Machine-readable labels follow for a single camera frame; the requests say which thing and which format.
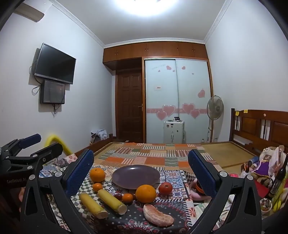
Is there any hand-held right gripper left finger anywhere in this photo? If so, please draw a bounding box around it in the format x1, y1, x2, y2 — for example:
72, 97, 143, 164
21, 148, 94, 234

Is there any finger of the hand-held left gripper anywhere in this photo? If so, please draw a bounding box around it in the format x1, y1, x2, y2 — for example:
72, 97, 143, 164
9, 142, 63, 178
2, 134, 41, 158

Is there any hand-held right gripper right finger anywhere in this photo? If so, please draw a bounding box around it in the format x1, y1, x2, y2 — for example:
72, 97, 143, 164
188, 148, 265, 234

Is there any medium orange with stem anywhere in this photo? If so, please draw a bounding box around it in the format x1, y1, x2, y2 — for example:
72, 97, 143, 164
90, 168, 106, 183

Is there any red apple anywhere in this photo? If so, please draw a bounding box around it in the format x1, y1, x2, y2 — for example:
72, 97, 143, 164
158, 182, 173, 195

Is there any purple plate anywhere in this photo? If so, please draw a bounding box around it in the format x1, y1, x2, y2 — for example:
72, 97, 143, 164
112, 165, 161, 190

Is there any large orange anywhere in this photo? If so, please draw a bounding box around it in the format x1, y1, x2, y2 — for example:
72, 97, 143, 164
135, 184, 157, 204

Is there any yellow foam tube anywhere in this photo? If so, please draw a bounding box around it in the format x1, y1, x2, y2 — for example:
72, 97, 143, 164
45, 133, 72, 156

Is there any pink plush toy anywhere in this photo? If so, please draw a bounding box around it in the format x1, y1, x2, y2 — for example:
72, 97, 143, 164
190, 180, 208, 200

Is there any woven straw mat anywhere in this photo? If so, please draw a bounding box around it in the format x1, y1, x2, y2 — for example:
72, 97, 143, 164
93, 141, 257, 175

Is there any patterned printed blanket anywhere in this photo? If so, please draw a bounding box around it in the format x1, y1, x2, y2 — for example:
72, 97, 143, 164
38, 154, 225, 234

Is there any pile of clothes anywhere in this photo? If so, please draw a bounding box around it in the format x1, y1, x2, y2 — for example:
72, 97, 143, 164
91, 129, 108, 144

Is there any striped patchwork mat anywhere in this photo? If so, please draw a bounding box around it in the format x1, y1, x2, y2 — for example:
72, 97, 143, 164
93, 143, 223, 171

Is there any white boxy appliance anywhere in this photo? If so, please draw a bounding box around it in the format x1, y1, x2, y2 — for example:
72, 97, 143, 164
163, 120, 185, 144

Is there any doll in purple dress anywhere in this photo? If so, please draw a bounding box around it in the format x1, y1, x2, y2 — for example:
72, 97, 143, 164
242, 155, 271, 181

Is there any standing fan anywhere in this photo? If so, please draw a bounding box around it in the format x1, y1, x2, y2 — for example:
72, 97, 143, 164
206, 95, 224, 143

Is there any small bowl of snacks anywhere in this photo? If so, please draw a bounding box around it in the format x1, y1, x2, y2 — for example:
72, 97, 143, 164
260, 199, 273, 212

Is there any white plastic bag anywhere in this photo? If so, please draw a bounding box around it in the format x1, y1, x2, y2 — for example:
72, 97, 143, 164
269, 146, 287, 178

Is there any dark wine bottle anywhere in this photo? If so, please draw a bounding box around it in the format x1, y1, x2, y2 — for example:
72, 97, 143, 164
265, 153, 288, 199

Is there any brown wooden door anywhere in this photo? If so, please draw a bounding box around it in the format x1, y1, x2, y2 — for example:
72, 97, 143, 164
115, 70, 144, 143

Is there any wooden wardrobe with sliding doors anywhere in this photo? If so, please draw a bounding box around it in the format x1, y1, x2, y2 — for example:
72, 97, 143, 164
103, 41, 214, 144

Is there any white air conditioner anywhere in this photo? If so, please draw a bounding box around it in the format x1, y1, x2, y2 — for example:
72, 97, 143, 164
13, 2, 45, 22

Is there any ceiling lamp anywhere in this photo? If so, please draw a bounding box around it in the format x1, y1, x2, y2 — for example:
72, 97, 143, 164
112, 0, 180, 17

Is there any small wall-mounted monitor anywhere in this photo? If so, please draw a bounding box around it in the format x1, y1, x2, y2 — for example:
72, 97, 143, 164
40, 80, 66, 104

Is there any wooden bed frame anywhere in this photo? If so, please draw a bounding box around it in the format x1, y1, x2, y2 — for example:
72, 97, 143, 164
74, 108, 288, 162

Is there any wall-mounted black television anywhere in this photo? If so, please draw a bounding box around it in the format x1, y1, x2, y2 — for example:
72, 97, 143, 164
34, 43, 76, 85

